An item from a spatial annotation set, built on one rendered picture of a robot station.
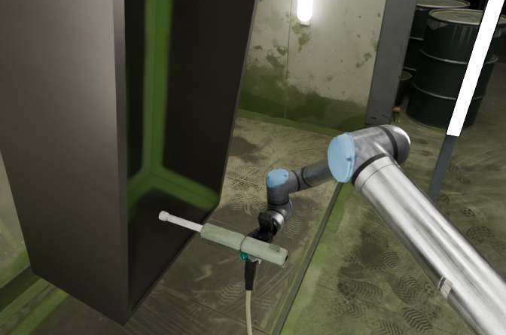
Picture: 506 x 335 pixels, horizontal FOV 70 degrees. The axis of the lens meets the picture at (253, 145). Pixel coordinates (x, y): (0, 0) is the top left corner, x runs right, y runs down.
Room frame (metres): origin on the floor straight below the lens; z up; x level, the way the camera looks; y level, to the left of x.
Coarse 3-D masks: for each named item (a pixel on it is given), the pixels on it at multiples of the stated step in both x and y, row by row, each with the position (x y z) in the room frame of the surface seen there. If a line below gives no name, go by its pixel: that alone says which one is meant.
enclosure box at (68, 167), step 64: (0, 0) 0.66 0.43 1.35; (64, 0) 0.60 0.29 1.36; (128, 0) 1.13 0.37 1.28; (192, 0) 1.21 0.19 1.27; (256, 0) 1.11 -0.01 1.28; (0, 64) 0.69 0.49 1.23; (64, 64) 0.62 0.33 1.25; (128, 64) 1.15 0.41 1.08; (192, 64) 1.21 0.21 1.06; (0, 128) 0.72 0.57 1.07; (64, 128) 0.64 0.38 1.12; (128, 128) 1.16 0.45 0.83; (192, 128) 1.22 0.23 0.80; (64, 192) 0.66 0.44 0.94; (128, 192) 1.18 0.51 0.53; (192, 192) 1.23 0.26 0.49; (64, 256) 0.69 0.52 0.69; (128, 256) 0.87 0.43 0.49; (128, 320) 0.66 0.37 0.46
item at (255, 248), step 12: (168, 216) 0.99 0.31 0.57; (192, 228) 0.94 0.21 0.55; (204, 228) 0.92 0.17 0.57; (216, 228) 0.93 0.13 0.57; (216, 240) 0.89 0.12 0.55; (228, 240) 0.88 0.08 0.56; (240, 240) 0.87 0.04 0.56; (252, 240) 0.87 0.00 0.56; (252, 252) 0.84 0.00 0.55; (264, 252) 0.83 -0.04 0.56; (276, 252) 0.82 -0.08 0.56; (252, 264) 0.84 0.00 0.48; (276, 264) 0.81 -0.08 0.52; (252, 276) 0.84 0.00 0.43; (252, 288) 0.84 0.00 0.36
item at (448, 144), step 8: (448, 136) 1.54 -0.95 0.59; (456, 136) 1.52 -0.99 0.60; (448, 144) 1.53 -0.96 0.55; (440, 152) 1.54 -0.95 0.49; (448, 152) 1.53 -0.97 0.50; (440, 160) 1.54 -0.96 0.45; (448, 160) 1.52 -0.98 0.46; (440, 168) 1.53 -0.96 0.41; (432, 176) 1.56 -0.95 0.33; (440, 176) 1.53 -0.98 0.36; (432, 184) 1.54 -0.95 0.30; (440, 184) 1.52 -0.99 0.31; (432, 192) 1.53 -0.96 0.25; (432, 200) 1.53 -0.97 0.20
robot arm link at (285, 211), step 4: (268, 204) 1.13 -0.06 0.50; (288, 204) 1.13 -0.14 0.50; (268, 208) 1.12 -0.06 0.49; (272, 208) 1.11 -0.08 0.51; (276, 208) 1.10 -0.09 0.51; (280, 208) 1.10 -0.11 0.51; (284, 208) 1.11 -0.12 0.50; (288, 208) 1.13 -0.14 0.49; (280, 212) 1.08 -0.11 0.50; (284, 212) 1.09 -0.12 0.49; (288, 212) 1.12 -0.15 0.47; (284, 216) 1.08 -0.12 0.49; (288, 216) 1.14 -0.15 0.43; (284, 220) 1.07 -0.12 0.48
